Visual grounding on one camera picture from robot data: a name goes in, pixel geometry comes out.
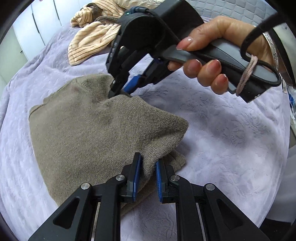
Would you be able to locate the brown knit sweater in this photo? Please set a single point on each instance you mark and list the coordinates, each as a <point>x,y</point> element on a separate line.
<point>81,135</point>

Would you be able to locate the peach striped fleece garment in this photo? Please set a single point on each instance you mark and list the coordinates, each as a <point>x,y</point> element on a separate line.
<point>98,27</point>

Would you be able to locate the person's right hand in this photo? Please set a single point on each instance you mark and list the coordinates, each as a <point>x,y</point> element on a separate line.
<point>248,76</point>

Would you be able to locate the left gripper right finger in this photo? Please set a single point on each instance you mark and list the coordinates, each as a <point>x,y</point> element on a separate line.
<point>203,212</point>

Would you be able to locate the grey quilted headboard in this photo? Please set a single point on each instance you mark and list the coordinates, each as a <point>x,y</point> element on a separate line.
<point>249,11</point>

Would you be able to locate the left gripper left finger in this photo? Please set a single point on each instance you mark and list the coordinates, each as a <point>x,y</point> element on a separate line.
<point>93,212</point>

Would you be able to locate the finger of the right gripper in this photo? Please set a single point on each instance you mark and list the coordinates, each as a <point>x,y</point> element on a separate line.
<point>120,79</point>
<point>153,74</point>

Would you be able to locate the lavender bed blanket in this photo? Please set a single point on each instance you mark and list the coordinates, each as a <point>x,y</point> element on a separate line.
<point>240,147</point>

